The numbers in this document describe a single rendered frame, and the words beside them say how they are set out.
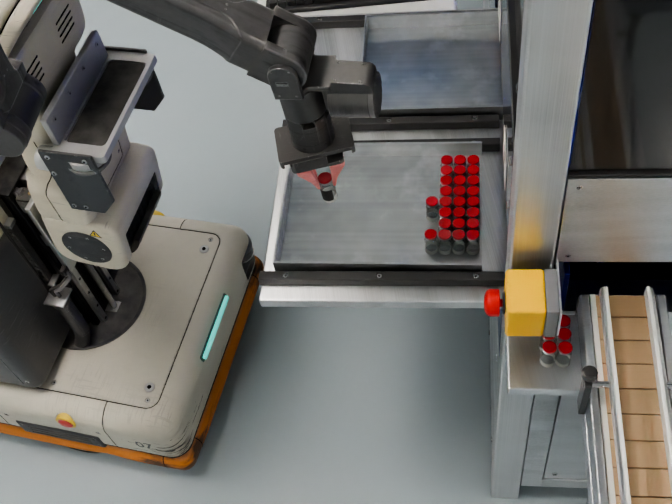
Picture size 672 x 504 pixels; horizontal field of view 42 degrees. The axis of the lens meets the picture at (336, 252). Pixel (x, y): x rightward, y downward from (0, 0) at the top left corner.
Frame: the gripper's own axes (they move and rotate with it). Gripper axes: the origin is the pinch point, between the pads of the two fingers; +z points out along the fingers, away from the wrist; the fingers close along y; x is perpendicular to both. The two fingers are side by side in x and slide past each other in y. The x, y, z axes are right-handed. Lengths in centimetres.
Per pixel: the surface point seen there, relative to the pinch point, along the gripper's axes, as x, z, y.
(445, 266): -3.1, 23.4, 15.1
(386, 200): 14.6, 25.6, 8.5
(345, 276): -0.6, 23.6, -1.0
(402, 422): 13, 114, 2
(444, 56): 47, 26, 26
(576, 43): -13.4, -27.9, 30.1
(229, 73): 153, 110, -32
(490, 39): 49, 26, 36
